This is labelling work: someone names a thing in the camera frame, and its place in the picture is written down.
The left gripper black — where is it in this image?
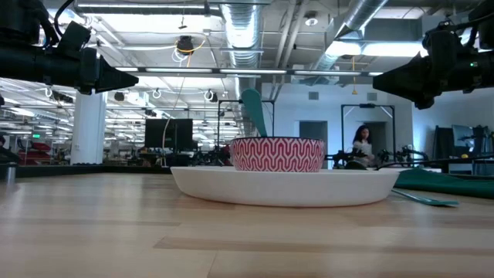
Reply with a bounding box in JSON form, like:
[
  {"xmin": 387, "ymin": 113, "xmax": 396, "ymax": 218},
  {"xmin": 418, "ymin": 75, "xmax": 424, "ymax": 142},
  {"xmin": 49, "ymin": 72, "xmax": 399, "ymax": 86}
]
[{"xmin": 76, "ymin": 46, "xmax": 140, "ymax": 96}]

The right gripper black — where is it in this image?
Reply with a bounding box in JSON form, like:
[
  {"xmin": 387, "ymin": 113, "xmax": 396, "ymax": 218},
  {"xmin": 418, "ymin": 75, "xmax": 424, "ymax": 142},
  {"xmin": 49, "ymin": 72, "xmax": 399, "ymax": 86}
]
[{"xmin": 372, "ymin": 49, "xmax": 470, "ymax": 110}]

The dark green cloth napkin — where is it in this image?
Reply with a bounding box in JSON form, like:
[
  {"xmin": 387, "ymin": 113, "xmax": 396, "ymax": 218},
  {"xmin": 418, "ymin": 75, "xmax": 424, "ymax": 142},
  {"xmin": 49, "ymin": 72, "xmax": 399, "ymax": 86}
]
[{"xmin": 393, "ymin": 168, "xmax": 494, "ymax": 200}]

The fork with teal handle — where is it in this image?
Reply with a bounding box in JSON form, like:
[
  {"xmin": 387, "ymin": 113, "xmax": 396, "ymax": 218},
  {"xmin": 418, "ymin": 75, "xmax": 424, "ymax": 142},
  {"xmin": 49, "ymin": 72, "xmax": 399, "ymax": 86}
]
[{"xmin": 391, "ymin": 188, "xmax": 460, "ymax": 207}]

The spoon with teal handle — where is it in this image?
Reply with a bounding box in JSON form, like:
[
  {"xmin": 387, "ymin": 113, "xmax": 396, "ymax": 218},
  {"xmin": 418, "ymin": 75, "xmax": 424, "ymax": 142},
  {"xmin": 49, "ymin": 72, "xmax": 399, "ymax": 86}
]
[{"xmin": 241, "ymin": 88, "xmax": 269, "ymax": 138}]

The small patterned ceramic bowl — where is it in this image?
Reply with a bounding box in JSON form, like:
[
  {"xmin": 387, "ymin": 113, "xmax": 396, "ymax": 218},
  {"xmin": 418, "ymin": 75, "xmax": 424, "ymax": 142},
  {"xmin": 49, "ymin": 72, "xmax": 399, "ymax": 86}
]
[{"xmin": 230, "ymin": 136, "xmax": 326, "ymax": 173}]

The white round plate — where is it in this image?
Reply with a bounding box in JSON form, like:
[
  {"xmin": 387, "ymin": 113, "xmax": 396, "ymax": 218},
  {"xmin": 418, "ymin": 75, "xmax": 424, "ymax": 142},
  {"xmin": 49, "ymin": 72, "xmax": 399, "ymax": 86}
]
[{"xmin": 170, "ymin": 165, "xmax": 401, "ymax": 208}]

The white building pillar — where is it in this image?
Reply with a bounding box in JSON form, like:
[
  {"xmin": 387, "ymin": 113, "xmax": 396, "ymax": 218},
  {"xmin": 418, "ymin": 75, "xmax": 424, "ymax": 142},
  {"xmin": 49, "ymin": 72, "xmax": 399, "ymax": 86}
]
[{"xmin": 70, "ymin": 90, "xmax": 108, "ymax": 166}]

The person seated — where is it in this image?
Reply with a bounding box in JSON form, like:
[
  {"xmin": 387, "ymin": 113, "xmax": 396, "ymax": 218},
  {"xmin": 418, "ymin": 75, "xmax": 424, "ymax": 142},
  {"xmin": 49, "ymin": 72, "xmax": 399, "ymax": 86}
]
[{"xmin": 351, "ymin": 124, "xmax": 376, "ymax": 167}]

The black background monitor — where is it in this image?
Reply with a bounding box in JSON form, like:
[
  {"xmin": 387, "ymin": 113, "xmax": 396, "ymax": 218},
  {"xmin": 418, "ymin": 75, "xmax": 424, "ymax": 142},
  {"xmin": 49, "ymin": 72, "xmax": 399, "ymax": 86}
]
[{"xmin": 144, "ymin": 118, "xmax": 194, "ymax": 151}]

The black ceiling-mounted device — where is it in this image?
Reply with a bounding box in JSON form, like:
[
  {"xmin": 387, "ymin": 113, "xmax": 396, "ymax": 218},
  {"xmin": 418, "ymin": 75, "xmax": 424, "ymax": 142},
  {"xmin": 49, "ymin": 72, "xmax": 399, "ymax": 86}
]
[{"xmin": 175, "ymin": 35, "xmax": 196, "ymax": 56}]

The background workstation monitor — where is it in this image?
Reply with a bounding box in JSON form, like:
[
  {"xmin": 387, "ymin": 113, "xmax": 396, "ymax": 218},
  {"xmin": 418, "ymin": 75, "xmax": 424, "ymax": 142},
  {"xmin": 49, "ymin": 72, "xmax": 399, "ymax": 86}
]
[{"xmin": 451, "ymin": 124, "xmax": 476, "ymax": 155}]

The black background rig frame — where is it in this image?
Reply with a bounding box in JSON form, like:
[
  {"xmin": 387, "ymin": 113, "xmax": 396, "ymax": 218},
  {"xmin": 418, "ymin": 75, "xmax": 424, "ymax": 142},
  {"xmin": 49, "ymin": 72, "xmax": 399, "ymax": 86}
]
[{"xmin": 340, "ymin": 103, "xmax": 397, "ymax": 163}]

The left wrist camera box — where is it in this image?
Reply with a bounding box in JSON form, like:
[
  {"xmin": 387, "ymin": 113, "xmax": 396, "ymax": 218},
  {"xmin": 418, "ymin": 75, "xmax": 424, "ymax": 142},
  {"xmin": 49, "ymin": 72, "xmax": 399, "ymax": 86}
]
[{"xmin": 57, "ymin": 21, "xmax": 92, "ymax": 51}]

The white hanging cable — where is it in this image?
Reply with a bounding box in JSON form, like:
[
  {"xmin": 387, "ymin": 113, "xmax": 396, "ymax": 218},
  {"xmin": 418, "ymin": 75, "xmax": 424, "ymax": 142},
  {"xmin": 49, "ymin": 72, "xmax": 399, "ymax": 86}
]
[{"xmin": 161, "ymin": 115, "xmax": 171, "ymax": 167}]

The black metal table frame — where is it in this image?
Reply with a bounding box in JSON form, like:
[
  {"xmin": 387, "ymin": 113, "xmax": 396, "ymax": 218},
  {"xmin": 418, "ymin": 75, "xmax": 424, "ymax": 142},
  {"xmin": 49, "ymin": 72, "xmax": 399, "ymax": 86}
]
[{"xmin": 0, "ymin": 163, "xmax": 173, "ymax": 179}]

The silver ventilation duct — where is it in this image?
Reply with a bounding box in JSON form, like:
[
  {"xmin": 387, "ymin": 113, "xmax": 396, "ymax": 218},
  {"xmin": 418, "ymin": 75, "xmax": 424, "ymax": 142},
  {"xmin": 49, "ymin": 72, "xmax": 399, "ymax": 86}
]
[{"xmin": 219, "ymin": 3, "xmax": 264, "ymax": 136}]

